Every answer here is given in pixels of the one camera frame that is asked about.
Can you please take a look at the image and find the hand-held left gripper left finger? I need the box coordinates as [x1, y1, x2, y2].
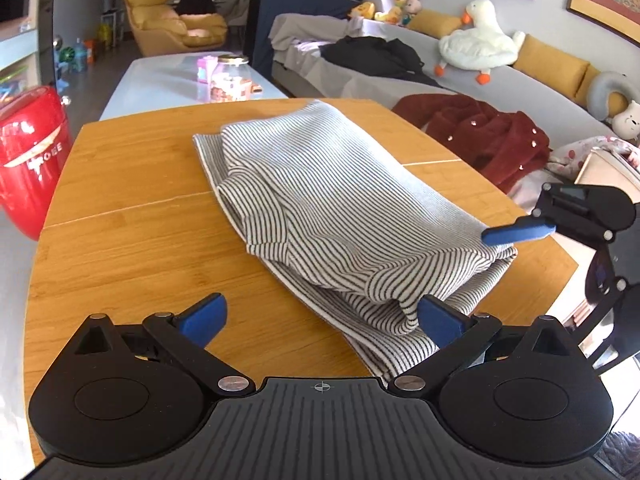
[72, 292, 256, 397]

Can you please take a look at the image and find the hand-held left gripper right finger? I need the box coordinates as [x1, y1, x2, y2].
[387, 295, 581, 397]

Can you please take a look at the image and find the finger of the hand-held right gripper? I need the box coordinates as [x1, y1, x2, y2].
[481, 216, 557, 247]

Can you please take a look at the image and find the striped white sweater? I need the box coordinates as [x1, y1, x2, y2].
[192, 99, 519, 386]

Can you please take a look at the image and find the beige bag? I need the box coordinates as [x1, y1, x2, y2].
[574, 147, 640, 197]

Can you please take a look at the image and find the floral cloth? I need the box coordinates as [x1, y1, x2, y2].
[547, 135, 640, 182]

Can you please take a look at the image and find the white bear plush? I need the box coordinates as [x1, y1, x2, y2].
[611, 100, 640, 142]

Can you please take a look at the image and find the red fuzzy coat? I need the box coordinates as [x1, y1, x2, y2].
[391, 92, 554, 194]

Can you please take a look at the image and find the grey neck pillow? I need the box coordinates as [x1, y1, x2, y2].
[586, 71, 634, 121]

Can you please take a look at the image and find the grey sofa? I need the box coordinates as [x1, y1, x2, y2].
[270, 12, 640, 213]

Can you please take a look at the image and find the yellow cushion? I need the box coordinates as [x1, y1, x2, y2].
[407, 9, 464, 40]
[512, 35, 592, 99]

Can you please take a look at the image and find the white goose plush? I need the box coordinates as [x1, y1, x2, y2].
[432, 0, 527, 85]

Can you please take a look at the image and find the black garment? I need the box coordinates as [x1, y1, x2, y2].
[320, 35, 442, 89]

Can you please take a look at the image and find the red round appliance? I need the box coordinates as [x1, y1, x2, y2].
[0, 85, 71, 242]

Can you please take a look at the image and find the glass jar with gold lid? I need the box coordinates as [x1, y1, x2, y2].
[210, 54, 256, 104]

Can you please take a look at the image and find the white coffee table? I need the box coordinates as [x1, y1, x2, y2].
[99, 54, 291, 122]

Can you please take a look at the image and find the pink box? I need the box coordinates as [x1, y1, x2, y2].
[196, 56, 219, 84]

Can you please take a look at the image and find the pink plush toy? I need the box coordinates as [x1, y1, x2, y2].
[400, 0, 424, 29]

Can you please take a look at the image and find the yellow plush toy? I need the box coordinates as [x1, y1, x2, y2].
[375, 0, 408, 24]

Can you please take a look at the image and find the grey cloth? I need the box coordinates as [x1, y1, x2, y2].
[268, 12, 387, 82]

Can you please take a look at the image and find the yellow armchair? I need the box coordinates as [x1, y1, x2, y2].
[122, 0, 228, 58]

